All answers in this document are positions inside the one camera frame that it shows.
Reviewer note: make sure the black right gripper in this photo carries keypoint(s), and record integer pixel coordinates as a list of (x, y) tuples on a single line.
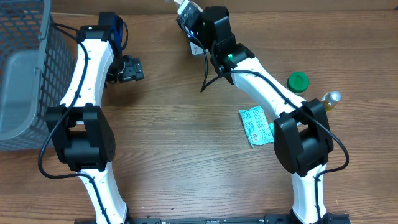
[(203, 42)]

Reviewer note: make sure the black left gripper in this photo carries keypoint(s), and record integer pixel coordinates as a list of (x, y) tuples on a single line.
[(131, 71)]

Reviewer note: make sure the green white yogurt cup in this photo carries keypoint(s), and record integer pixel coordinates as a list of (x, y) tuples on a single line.
[(298, 82)]

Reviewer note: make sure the teal snack packet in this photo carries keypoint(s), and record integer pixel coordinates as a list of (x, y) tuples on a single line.
[(256, 126)]

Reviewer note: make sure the yellow liquid glass bottle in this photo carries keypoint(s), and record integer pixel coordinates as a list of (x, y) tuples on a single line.
[(330, 100)]

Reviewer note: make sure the brown white snack bag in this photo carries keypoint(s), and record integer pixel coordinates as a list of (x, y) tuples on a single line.
[(186, 4)]

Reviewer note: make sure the small teal white carton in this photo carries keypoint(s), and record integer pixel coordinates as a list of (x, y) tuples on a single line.
[(271, 126)]

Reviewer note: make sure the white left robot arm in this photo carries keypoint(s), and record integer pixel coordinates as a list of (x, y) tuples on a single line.
[(79, 130)]

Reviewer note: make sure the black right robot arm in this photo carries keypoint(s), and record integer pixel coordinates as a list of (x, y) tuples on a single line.
[(302, 138)]

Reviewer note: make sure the white barcode scanner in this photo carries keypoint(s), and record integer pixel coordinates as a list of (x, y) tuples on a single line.
[(195, 49)]

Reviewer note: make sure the grey plastic mesh basket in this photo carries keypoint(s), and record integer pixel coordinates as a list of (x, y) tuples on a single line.
[(36, 70)]

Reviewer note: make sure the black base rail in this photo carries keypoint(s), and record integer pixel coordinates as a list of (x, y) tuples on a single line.
[(217, 220)]

